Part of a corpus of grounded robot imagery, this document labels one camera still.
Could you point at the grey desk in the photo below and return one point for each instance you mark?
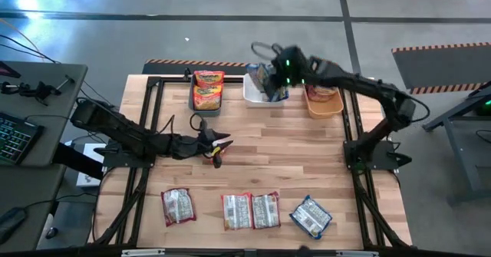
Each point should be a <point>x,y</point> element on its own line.
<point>23,188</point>
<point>46,71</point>

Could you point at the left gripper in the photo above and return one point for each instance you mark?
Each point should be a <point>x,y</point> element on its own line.
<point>192,146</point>

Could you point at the black aluminium table frame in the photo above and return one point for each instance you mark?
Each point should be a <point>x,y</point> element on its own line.
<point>232,79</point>

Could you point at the white plastic bin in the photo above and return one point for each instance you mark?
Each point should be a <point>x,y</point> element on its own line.
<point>253,99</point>

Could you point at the black computer mouse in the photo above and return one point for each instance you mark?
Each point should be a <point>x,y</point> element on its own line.
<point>9,222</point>

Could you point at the silver bracket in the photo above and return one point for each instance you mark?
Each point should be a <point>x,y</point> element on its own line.
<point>356,253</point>
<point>142,252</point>

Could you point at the black backlit keyboard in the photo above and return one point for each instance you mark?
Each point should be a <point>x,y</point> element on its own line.
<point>15,138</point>

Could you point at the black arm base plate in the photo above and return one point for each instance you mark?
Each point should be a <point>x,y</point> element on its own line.
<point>115,161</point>
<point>383,161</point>

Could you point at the dark device on desk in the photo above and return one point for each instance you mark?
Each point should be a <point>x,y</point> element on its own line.
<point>7,73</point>

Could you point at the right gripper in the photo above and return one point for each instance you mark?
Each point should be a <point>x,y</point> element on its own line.
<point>299,69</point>

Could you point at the blue-grey plastic bin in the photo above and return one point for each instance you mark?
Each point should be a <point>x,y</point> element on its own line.
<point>205,114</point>

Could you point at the black floor mat striped edge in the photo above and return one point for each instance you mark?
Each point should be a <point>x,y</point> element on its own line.
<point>169,69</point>
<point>441,67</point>

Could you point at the black clamp tool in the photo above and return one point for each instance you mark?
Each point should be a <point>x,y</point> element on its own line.
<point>30,92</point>

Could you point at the black round floor object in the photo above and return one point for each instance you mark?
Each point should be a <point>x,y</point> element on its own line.
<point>51,232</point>

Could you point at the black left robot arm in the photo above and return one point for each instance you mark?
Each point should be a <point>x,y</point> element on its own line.
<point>122,132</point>

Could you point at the black computer with green light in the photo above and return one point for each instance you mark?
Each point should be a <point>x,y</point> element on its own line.
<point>487,103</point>

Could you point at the orange plastic bin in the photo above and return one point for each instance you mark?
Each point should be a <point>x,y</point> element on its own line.
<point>324,111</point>

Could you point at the black metal table frame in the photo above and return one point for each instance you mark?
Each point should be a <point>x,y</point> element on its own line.
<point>435,122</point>

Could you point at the white box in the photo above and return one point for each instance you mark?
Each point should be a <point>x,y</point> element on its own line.
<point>92,151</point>

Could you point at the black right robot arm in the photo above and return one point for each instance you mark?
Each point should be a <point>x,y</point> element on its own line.
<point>364,85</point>

